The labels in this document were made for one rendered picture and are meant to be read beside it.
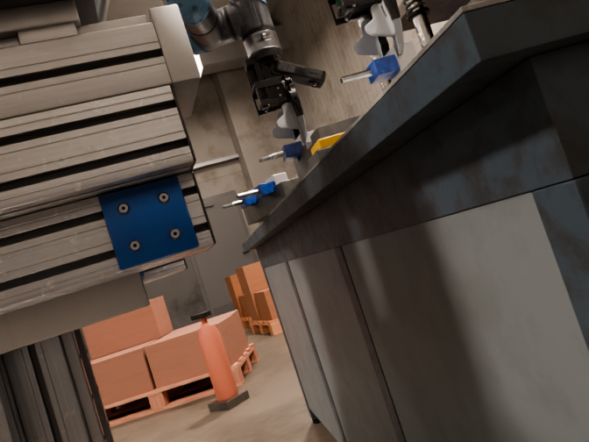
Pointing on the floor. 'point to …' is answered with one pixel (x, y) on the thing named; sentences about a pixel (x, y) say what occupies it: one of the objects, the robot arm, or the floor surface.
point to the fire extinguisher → (218, 367)
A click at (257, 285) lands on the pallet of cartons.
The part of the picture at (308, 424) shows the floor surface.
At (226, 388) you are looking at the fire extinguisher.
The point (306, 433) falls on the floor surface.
